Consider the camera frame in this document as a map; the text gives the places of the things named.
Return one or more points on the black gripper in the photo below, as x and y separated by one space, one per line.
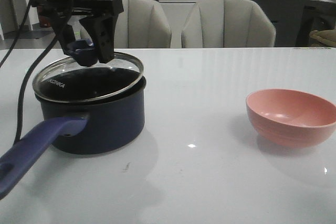
100 26

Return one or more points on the pink bowl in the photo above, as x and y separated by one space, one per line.
291 118

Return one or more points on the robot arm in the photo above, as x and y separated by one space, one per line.
80 52

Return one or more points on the red trash bin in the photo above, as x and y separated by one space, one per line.
43 20

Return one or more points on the left beige upholstered chair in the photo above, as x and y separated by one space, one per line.
142 24

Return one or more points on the beige upholstered chair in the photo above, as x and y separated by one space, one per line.
227 24
142 24

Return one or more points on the dark floor mat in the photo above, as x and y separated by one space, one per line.
34 34

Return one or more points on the dark blue saucepan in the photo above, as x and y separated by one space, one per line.
76 129

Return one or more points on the right beige upholstered chair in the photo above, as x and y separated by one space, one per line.
227 24

